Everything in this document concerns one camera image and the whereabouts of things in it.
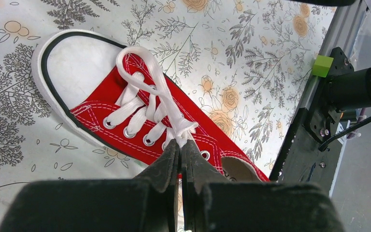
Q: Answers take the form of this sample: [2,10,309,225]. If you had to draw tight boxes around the red canvas sneaker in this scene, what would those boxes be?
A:
[32,29,268,182]

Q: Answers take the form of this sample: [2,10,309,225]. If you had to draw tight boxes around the green cube on rail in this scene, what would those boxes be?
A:
[311,55,334,78]

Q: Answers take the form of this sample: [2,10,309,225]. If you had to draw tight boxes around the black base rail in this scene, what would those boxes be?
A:
[269,108,342,193]

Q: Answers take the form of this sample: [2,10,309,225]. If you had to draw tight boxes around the floral patterned table mat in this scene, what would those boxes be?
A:
[0,0,335,222]

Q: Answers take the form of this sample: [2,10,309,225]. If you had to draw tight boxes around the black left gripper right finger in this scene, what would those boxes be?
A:
[180,140,230,232]

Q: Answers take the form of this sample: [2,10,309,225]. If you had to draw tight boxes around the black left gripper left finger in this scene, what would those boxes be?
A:
[136,139,180,232]

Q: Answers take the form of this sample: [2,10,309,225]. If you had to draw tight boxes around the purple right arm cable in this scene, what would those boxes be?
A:
[347,107,367,140]

